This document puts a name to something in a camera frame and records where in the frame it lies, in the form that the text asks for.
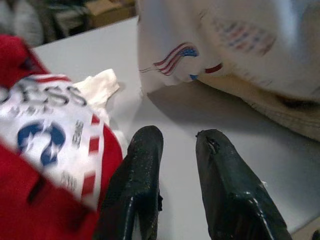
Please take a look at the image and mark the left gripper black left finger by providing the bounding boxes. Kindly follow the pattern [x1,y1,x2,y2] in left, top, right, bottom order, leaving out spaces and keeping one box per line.
[92,125,165,240]

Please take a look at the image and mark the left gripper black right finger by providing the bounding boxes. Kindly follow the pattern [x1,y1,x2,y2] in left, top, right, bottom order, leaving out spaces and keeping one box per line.
[195,128,294,240]

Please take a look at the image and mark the white shirt with flag print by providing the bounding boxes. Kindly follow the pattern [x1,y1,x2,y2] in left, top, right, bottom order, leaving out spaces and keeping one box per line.
[136,0,320,101]

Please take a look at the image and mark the small plain white garment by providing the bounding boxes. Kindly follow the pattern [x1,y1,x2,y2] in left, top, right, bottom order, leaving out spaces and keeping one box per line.
[74,68,129,151]

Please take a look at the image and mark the beige knit garment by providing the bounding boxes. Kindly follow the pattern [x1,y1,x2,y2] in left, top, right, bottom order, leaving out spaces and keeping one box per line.
[197,73,320,144]

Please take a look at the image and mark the red shirt with white print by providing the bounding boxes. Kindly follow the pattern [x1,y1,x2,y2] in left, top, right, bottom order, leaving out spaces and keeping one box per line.
[0,34,125,240]

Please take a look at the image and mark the brown cardboard box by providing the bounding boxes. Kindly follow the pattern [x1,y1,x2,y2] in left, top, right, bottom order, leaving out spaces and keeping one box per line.
[86,3,138,29]

